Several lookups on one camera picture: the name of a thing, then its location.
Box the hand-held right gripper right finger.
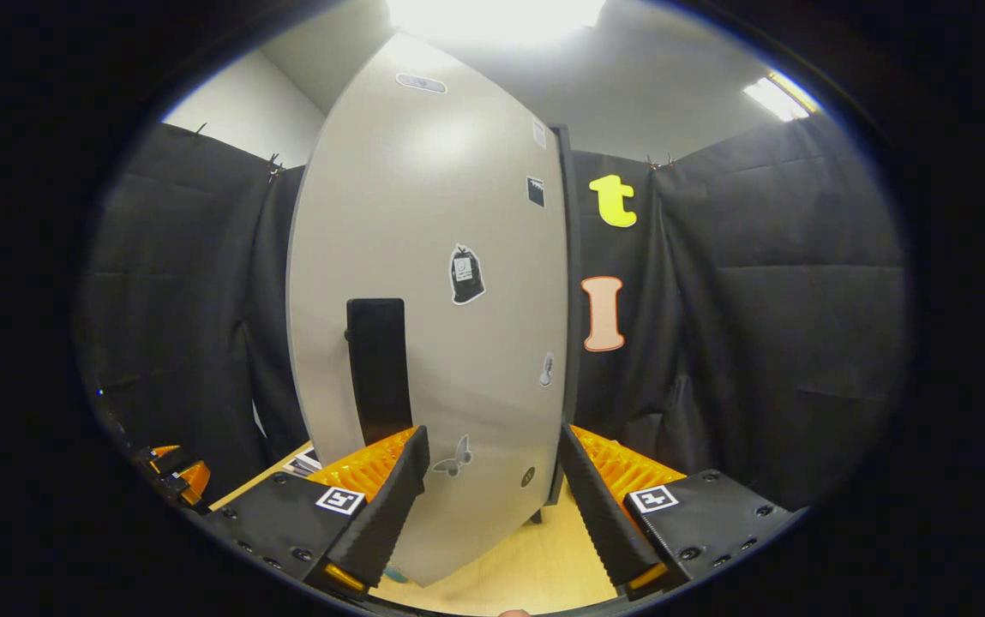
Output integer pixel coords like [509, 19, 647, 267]
[559, 422, 806, 601]

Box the small ceiling light panel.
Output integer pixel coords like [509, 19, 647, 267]
[742, 73, 820, 123]

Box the large ceiling light panel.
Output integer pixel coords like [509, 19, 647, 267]
[385, 0, 609, 44]

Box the white book with dark portrait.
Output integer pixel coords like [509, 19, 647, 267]
[284, 446, 323, 478]

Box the light grey cabinet door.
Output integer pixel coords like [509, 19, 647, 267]
[286, 33, 570, 588]

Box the black door handle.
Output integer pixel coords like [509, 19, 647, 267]
[345, 297, 414, 448]

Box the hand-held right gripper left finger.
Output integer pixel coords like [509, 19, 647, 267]
[201, 425, 431, 596]

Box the black backdrop cloth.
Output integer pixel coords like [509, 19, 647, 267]
[76, 111, 909, 515]

